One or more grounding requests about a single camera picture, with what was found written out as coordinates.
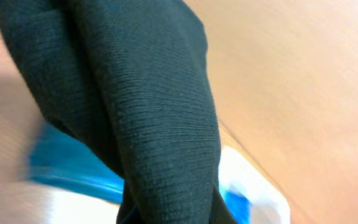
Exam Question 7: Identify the black cloth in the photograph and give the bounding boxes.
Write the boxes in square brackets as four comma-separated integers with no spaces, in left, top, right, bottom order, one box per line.
[0,0,234,224]

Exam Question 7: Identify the blue denim jeans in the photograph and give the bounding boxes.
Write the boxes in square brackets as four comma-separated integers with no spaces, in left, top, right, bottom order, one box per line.
[26,123,251,224]

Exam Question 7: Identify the clear plastic storage bin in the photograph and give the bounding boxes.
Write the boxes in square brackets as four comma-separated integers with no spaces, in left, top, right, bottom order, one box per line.
[219,146,291,224]

